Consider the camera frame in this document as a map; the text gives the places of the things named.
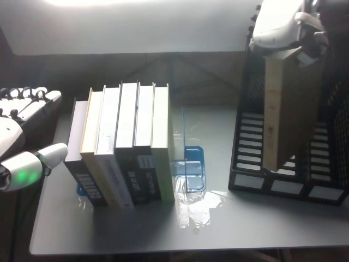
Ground black book with label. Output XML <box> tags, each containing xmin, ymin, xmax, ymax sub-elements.
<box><xmin>133</xmin><ymin>81</ymin><xmax>162</xmax><ymax>203</ymax></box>

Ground black spine book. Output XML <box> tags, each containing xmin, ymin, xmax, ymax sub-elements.
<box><xmin>115</xmin><ymin>80</ymin><xmax>150</xmax><ymax>205</ymax></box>

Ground kraft cover book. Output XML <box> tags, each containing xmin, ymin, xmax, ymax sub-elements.
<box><xmin>263</xmin><ymin>46</ymin><xmax>327</xmax><ymax>175</ymax></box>

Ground clear plastic film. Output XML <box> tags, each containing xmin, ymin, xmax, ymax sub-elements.
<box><xmin>173</xmin><ymin>188</ymin><xmax>228</xmax><ymax>229</ymax></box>

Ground black book large white lettering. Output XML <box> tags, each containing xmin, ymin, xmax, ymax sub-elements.
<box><xmin>64</xmin><ymin>97</ymin><xmax>109</xmax><ymax>207</ymax></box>

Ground blue transparent bookend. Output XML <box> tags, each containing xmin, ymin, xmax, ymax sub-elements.
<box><xmin>76</xmin><ymin>106</ymin><xmax>207</xmax><ymax>197</ymax></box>

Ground black mesh file holder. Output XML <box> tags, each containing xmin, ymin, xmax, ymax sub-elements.
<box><xmin>228</xmin><ymin>26</ymin><xmax>349</xmax><ymax>207</ymax></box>

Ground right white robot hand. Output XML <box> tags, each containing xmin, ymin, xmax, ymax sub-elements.
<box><xmin>0</xmin><ymin>86</ymin><xmax>69</xmax><ymax>192</ymax></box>

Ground white spine book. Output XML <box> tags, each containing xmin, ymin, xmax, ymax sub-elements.
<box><xmin>94</xmin><ymin>84</ymin><xmax>136</xmax><ymax>210</ymax></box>

